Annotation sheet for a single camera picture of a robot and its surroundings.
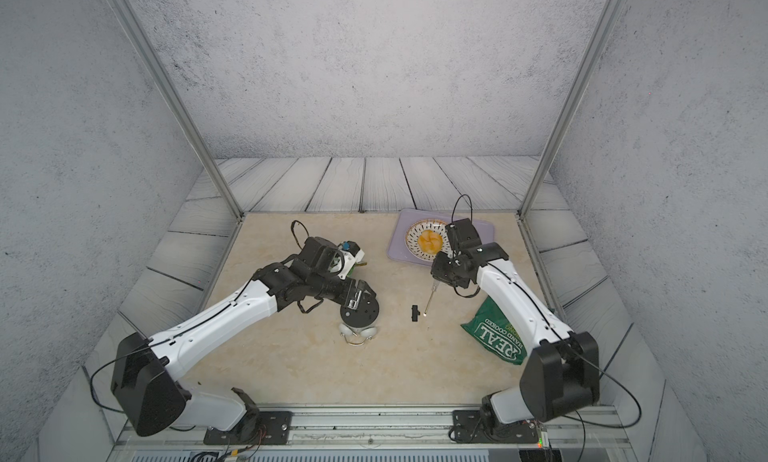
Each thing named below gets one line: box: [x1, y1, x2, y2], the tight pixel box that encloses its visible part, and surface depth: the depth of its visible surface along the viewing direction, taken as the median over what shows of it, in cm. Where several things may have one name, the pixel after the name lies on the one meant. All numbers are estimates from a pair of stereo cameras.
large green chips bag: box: [460, 295, 527, 365], surface depth 87 cm
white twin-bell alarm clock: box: [339, 296, 379, 346], surface depth 88 cm
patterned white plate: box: [405, 219, 452, 262], surface depth 112 cm
